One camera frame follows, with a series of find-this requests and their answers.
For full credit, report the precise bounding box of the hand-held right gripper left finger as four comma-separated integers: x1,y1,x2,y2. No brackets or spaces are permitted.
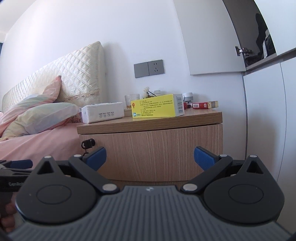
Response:
34,147,120,194

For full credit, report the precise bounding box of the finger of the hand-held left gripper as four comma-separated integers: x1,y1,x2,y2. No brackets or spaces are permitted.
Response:
0,159,33,172

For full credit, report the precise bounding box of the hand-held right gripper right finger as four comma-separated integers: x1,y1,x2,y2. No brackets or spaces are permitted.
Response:
180,146,264,194

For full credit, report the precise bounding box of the black drawer key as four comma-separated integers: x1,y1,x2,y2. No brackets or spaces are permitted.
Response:
81,138,96,155

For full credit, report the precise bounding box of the wooden drawer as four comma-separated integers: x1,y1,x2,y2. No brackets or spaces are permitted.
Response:
79,123,223,183

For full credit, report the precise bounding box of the yellow medicine box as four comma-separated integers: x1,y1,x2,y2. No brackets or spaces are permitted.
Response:
131,94,185,118

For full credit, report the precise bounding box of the person's left hand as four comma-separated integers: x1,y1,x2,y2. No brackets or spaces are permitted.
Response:
1,202,23,233

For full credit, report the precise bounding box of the pink bed sheet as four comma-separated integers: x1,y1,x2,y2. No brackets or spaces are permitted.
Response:
0,122,85,163

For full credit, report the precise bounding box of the white tissue pack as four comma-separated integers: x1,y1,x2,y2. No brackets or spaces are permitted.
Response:
81,101,124,124

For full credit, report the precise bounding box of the red cigarette box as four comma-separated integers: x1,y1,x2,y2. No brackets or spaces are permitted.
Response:
192,101,219,109

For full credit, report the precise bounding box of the wooden nightstand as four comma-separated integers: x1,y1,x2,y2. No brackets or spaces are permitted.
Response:
77,108,224,183

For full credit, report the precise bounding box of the pink striped pillow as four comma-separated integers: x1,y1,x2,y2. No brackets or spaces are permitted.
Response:
0,75,63,138

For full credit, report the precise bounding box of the clear glass cup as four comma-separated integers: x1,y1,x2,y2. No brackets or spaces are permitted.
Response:
125,94,140,108

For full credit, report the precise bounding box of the white wardrobe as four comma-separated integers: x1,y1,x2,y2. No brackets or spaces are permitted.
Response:
222,0,296,193

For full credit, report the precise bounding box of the cream quilted headboard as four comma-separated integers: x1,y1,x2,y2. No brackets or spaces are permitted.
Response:
2,41,107,112

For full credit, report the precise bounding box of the dark cloth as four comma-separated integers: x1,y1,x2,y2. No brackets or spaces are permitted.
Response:
245,54,264,66

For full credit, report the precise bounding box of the metal door hinge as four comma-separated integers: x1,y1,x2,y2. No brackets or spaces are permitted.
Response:
235,46,252,57

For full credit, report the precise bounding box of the white cabinet door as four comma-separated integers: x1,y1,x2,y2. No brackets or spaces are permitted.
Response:
173,0,247,76

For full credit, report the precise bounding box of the dark bag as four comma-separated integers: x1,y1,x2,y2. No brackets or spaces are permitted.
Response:
255,13,277,57

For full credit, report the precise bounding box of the grey wall switch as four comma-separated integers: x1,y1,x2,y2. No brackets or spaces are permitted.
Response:
134,62,149,78

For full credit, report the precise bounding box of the grey wall socket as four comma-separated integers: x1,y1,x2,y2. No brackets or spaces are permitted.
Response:
148,59,165,77

